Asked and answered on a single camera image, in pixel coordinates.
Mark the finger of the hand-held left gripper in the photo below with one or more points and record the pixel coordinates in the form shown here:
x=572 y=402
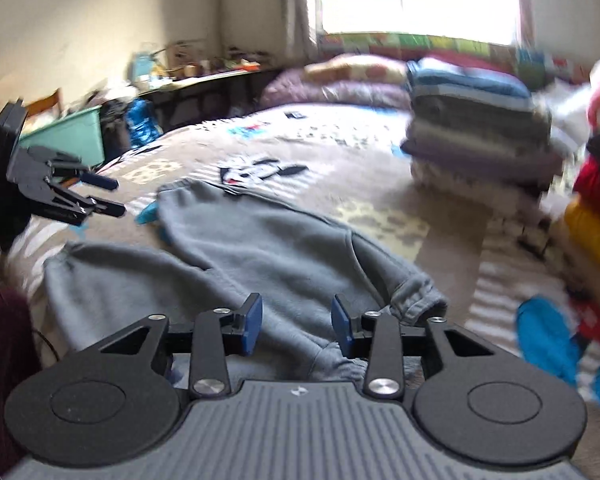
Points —
x=111 y=207
x=100 y=180

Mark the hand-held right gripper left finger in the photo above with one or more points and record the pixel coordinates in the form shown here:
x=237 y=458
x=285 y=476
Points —
x=252 y=322

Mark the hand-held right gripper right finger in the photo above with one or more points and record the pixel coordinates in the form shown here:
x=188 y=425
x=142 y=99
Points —
x=341 y=327

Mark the grey sweatshirt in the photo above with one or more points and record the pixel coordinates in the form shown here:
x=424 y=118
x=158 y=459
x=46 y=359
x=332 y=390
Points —
x=260 y=250

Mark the stack of folded clothes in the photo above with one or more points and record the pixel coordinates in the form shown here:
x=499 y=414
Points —
x=475 y=125

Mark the pile of red yellow clothes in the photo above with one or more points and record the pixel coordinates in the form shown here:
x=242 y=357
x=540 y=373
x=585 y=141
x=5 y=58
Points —
x=597 y=210

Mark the small blue cloth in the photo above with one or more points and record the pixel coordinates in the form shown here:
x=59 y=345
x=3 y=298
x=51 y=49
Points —
x=147 y=214

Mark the green storage box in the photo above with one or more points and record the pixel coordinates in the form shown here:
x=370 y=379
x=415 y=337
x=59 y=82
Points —
x=72 y=135

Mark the blue plastic bag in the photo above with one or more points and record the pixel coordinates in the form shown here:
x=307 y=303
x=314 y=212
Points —
x=141 y=122

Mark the cluttered dark desk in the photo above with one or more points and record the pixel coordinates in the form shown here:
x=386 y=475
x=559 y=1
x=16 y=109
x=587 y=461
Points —
x=205 y=82

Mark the bright blue cloth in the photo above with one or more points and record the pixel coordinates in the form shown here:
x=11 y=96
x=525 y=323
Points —
x=550 y=340

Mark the pillows at bed head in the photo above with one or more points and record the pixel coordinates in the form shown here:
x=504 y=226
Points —
x=335 y=85

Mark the pale curtain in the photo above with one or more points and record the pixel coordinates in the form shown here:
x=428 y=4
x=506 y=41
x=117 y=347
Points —
x=300 y=10

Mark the colourful patterned wall mat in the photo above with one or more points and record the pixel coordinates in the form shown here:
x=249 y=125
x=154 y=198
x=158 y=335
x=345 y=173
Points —
x=380 y=42

